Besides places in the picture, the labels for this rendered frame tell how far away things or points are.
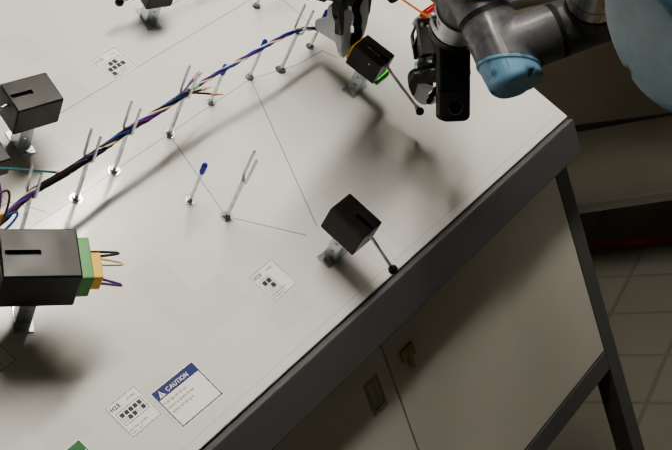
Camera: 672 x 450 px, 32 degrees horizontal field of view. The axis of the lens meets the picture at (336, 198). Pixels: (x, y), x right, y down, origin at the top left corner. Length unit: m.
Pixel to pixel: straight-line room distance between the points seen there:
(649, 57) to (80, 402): 0.86
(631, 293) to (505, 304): 1.33
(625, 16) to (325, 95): 1.08
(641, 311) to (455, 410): 1.37
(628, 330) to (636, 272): 0.31
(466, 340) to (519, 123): 0.39
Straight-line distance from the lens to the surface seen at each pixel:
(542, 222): 2.07
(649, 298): 3.24
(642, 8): 0.81
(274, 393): 1.51
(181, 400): 1.47
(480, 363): 1.93
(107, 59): 1.78
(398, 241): 1.73
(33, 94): 1.56
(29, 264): 1.36
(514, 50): 1.51
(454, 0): 1.56
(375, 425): 1.73
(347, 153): 1.80
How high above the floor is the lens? 1.57
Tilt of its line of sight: 20 degrees down
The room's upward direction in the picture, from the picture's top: 20 degrees counter-clockwise
